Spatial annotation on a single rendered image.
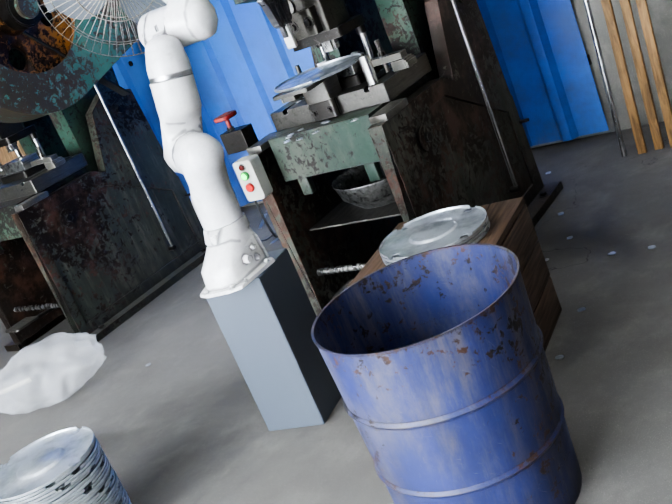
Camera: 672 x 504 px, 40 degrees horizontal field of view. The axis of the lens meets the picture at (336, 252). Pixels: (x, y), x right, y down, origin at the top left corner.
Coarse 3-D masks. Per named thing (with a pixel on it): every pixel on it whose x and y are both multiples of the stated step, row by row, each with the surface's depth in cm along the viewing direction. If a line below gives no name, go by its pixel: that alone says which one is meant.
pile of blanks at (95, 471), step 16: (96, 448) 231; (80, 464) 223; (96, 464) 228; (64, 480) 218; (80, 480) 221; (96, 480) 226; (112, 480) 233; (32, 496) 217; (48, 496) 218; (64, 496) 218; (80, 496) 220; (96, 496) 224; (112, 496) 229; (128, 496) 239
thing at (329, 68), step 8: (344, 56) 290; (352, 56) 286; (328, 64) 291; (336, 64) 284; (344, 64) 277; (352, 64) 271; (304, 72) 294; (312, 72) 283; (320, 72) 276; (328, 72) 274; (336, 72) 267; (288, 80) 291; (296, 80) 285; (304, 80) 277; (312, 80) 271; (288, 88) 271; (296, 88) 269
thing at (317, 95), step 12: (312, 84) 266; (324, 84) 275; (336, 84) 279; (276, 96) 271; (288, 96) 268; (312, 96) 279; (324, 96) 277; (312, 108) 281; (324, 108) 279; (336, 108) 278
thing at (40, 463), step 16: (64, 432) 241; (80, 432) 237; (32, 448) 240; (48, 448) 234; (64, 448) 231; (80, 448) 228; (16, 464) 234; (32, 464) 229; (48, 464) 225; (64, 464) 223; (0, 480) 229; (16, 480) 225; (32, 480) 221; (48, 480) 218; (16, 496) 215
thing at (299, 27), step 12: (288, 0) 277; (300, 0) 276; (312, 0) 274; (324, 0) 275; (336, 0) 280; (300, 12) 275; (312, 12) 273; (324, 12) 274; (336, 12) 279; (300, 24) 277; (312, 24) 274; (324, 24) 276; (336, 24) 278; (300, 36) 279
